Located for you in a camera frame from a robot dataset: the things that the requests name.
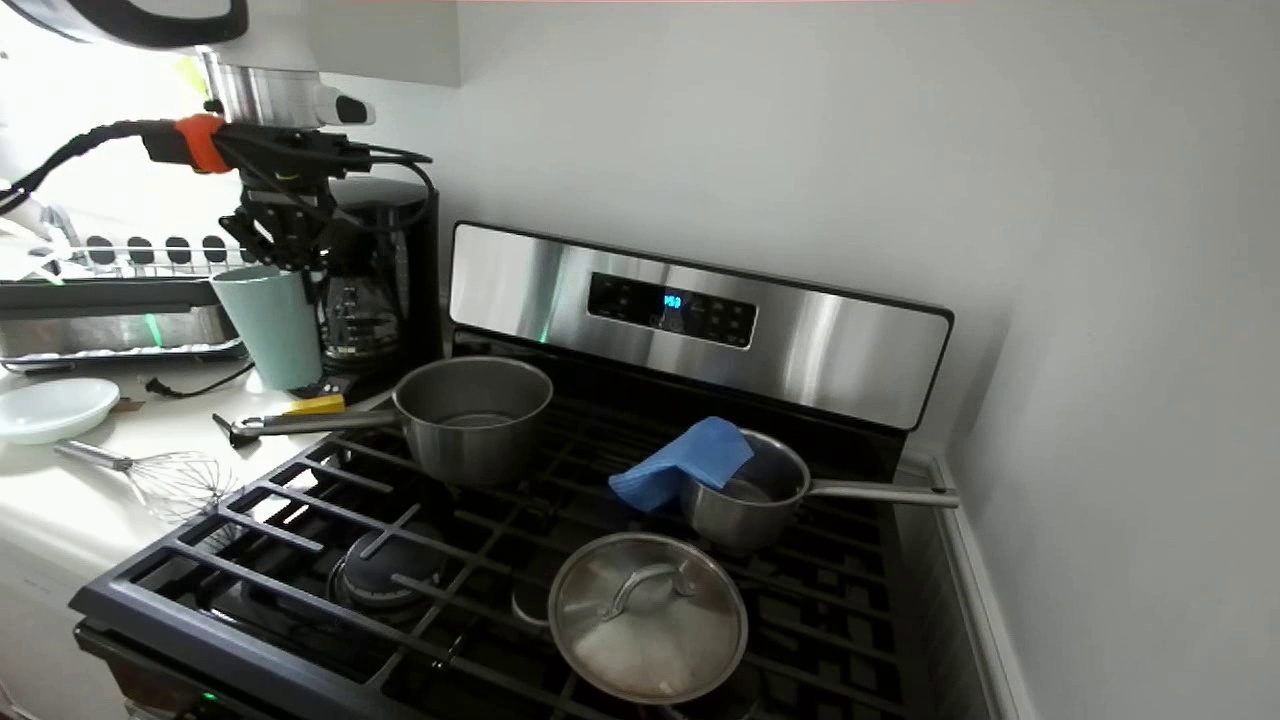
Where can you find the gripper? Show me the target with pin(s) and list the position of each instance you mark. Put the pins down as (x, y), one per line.
(290, 195)

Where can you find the teal plastic cup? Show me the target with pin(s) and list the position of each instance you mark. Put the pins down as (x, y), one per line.
(272, 330)

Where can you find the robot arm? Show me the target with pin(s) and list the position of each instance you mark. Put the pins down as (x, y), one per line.
(262, 95)

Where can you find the glass coffee carafe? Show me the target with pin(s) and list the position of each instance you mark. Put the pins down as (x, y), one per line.
(360, 320)

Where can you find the black coffee maker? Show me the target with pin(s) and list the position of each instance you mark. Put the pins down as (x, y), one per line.
(400, 230)

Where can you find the dish rack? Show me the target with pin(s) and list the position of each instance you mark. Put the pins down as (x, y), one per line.
(110, 315)

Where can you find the metal whisk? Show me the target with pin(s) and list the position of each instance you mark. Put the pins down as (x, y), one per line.
(175, 480)

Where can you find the large steel pot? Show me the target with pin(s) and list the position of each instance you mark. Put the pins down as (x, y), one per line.
(475, 430)

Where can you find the white bowl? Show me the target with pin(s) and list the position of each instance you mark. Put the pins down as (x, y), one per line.
(52, 408)

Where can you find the large black stove burner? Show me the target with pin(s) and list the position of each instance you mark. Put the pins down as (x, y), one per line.
(385, 580)

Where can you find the small black stove burner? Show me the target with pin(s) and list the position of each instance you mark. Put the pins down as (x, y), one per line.
(530, 605)

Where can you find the blue cloth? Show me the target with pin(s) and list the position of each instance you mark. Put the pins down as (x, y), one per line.
(685, 462)

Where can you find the steel pot lid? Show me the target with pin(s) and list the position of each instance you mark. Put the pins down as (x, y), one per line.
(650, 630)

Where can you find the small steel saucepan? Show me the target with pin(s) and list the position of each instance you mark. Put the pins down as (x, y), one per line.
(750, 505)

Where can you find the stainless steel gas stove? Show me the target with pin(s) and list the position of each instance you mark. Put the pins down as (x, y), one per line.
(830, 350)

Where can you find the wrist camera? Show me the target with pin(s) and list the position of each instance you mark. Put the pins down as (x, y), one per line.
(300, 148)

